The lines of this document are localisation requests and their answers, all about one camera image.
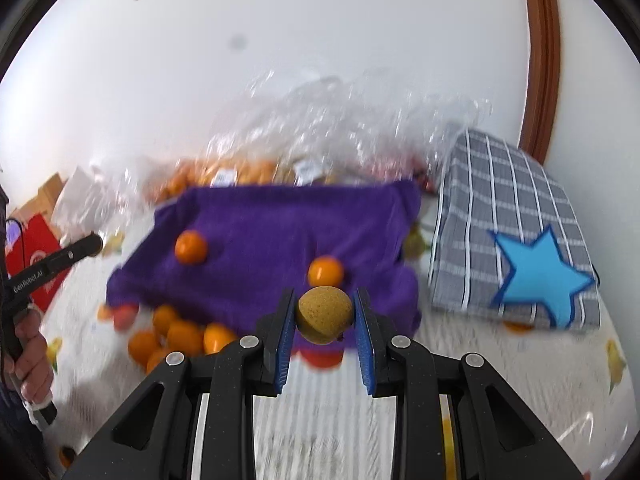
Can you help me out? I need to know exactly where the grey plaid cushion blue star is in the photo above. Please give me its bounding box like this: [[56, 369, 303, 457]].
[[427, 127, 601, 331]]

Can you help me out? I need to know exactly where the brown wooden door frame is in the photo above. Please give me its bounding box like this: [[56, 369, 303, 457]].
[[517, 0, 561, 161]]

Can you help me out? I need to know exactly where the person's left hand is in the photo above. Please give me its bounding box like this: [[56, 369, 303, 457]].
[[10, 309, 55, 407]]

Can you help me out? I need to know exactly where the pile of bagged oranges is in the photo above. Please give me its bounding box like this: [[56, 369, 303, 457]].
[[150, 159, 341, 201]]

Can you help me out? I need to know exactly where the large orange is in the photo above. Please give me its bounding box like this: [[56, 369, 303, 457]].
[[307, 256, 345, 288], [175, 230, 209, 266]]

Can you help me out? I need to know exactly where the small green-yellow fruit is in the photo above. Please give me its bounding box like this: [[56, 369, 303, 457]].
[[296, 285, 354, 346]]

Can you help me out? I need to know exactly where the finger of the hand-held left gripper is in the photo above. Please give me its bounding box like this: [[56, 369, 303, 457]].
[[55, 232, 104, 268]]

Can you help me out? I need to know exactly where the small red-orange fruit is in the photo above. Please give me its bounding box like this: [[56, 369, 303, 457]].
[[112, 305, 137, 332]]

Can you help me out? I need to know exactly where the red paper bag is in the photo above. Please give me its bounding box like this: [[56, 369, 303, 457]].
[[5, 212, 73, 311]]

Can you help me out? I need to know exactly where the purple towel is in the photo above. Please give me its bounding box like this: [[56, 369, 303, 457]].
[[106, 180, 423, 356]]

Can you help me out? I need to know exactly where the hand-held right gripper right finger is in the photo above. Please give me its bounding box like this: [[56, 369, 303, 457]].
[[353, 288, 586, 480]]

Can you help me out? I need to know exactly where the crumpled clear plastic bag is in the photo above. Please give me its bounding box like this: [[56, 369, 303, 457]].
[[52, 157, 156, 241]]

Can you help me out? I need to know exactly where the cardboard box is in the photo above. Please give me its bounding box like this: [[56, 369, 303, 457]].
[[17, 172, 68, 216]]

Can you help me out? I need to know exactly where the small mandarin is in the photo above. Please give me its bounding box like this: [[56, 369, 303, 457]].
[[151, 305, 181, 336], [146, 347, 173, 375], [128, 330, 161, 368], [166, 321, 204, 357], [203, 322, 238, 356]]

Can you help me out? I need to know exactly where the large clear plastic bag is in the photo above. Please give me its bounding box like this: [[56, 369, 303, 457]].
[[205, 72, 493, 186]]

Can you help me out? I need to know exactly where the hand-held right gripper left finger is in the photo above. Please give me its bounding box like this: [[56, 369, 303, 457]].
[[60, 287, 301, 480]]

